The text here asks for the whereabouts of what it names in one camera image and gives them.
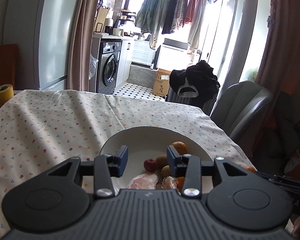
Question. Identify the cardboard box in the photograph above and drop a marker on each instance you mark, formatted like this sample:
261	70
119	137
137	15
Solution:
161	83

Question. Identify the floral white tablecloth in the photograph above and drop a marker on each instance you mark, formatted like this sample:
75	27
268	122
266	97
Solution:
38	130

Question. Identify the yellow tape roll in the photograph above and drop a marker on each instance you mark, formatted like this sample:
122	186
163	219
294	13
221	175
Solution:
6	93

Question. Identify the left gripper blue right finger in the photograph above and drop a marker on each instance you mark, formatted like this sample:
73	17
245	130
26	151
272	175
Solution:
189	167

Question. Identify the pink brown curtain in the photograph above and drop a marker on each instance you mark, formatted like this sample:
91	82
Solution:
80	45

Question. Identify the grey dining chair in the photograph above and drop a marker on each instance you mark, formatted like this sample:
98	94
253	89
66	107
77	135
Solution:
238	106

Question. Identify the black clothes pile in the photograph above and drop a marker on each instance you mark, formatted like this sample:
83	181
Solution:
196	82

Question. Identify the brown longan fruit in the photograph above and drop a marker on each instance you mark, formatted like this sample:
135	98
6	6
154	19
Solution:
165	171
161	161

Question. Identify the large orange mandarin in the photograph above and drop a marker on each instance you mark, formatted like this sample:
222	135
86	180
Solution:
250	168

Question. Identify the hanging laundry clothes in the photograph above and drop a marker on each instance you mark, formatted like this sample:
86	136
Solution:
162	17

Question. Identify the white ceramic bowl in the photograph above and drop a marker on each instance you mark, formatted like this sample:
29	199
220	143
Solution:
143	143

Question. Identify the brown wooden chair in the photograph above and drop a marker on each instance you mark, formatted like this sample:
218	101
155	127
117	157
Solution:
8	60

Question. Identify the pomelo slice short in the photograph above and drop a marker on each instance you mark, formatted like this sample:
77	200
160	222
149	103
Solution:
169	182

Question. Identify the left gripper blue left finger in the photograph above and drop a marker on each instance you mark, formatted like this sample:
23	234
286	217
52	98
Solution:
107	166

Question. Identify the white refrigerator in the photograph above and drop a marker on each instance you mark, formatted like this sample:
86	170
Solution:
41	29

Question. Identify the pomelo slice curved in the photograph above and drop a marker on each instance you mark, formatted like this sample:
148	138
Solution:
146	181

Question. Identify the silver washing machine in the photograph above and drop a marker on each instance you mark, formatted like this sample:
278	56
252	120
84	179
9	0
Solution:
108	64

